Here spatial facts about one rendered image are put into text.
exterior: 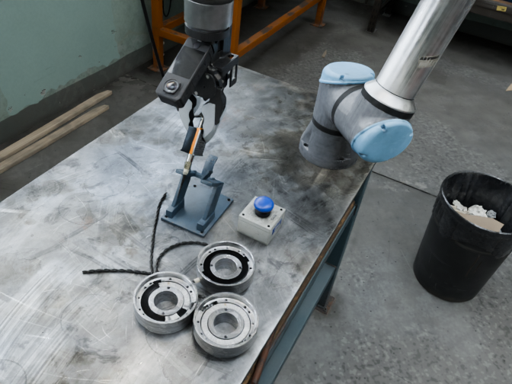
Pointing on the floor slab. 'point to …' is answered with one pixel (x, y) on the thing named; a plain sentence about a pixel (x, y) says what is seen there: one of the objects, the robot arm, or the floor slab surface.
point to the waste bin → (464, 237)
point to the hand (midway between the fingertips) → (196, 135)
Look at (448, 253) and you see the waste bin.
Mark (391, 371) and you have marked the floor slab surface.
